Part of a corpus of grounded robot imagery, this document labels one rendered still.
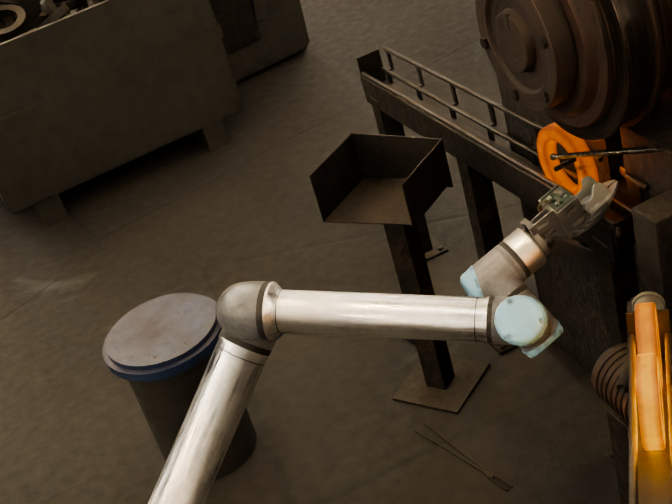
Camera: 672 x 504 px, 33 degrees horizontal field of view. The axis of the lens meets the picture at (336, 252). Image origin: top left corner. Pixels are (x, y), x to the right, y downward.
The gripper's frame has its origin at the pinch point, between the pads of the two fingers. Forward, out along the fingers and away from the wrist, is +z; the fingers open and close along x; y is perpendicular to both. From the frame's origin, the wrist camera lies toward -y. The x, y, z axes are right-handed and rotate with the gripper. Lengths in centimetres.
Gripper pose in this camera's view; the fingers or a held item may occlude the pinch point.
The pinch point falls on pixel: (613, 187)
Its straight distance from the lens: 235.0
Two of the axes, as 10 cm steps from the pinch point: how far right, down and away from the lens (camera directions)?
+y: -5.1, -6.4, -5.7
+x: -3.9, -4.3, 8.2
